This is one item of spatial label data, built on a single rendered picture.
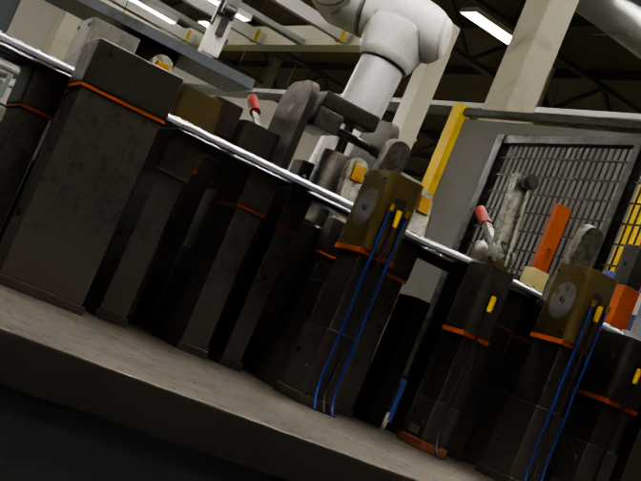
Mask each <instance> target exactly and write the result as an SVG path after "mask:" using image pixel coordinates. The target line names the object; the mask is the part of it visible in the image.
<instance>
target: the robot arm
mask: <svg viewBox="0 0 641 481"><path fill-rule="evenodd" d="M241 1H242V0H220V1H219V3H218V5H217V8H216V11H215V13H214V15H213V17H212V19H211V20H210V22H209V25H208V28H207V30H206V32H205V34H204V36H203V38H202V40H201V43H200V45H199V47H198V51H199V52H202V53H204V54H206V55H208V56H210V57H212V58H213V57H214V58H218V56H219V53H220V51H221V49H222V46H223V44H224V42H225V40H226V37H227V35H228V33H229V30H230V29H231V27H232V24H233V22H232V21H233V20H234V19H235V16H237V14H238V9H239V6H240V4H241ZM312 2H313V4H314V6H315V7H316V9H317V11H318V12H319V13H320V15H321V16H322V17H323V19H324V20H325V21H327V22H328V23H329V24H331V25H332V26H334V27H336V28H339V29H342V30H344V31H347V32H349V33H351V34H353V35H355V36H358V37H359V38H360V39H361V44H360V57H361V58H360V60H359V62H358V64H357V66H356V68H355V70H354V72H353V73H352V75H351V77H350V79H349V81H348V83H347V85H346V87H345V89H344V91H343V93H342V95H341V97H342V98H344V99H346V100H348V101H350V102H352V103H354V104H356V105H357V106H359V107H361V108H363V109H365V110H366V111H368V112H370V113H372V114H373V115H376V116H378V117H379V118H380V121H379V122H381V120H382V117H383V114H384V112H385V110H386V108H387V106H388V104H389V102H390V100H391V98H392V96H393V94H394V93H395V91H396V89H397V87H398V85H399V83H400V81H401V78H404V77H406V76H407V75H409V74H411V73H412V72H413V70H414V69H416V68H417V67H418V66H419V65H420V64H421V63H425V64H430V63H433V62H436V61H438V60H439V59H440V58H441V57H443V56H444V54H445V52H446V50H447V48H448V45H449V42H450V39H451V35H452V30H453V23H452V21H451V20H450V19H449V17H448V16H447V15H446V13H445V12H444V11H443V10H442V9H441V8H440V7H439V6H437V5H436V4H435V3H433V2H432V1H430V0H312ZM338 140H339V137H338V136H321V137H320V140H319V142H318V144H317V146H316V148H315V150H314V152H313V154H312V156H311V157H310V159H309V162H311V163H313V164H316V162H317V159H318V157H319V154H320V152H321V149H323V148H328V149H331V150H335V147H336V145H337V143H338Z"/></svg>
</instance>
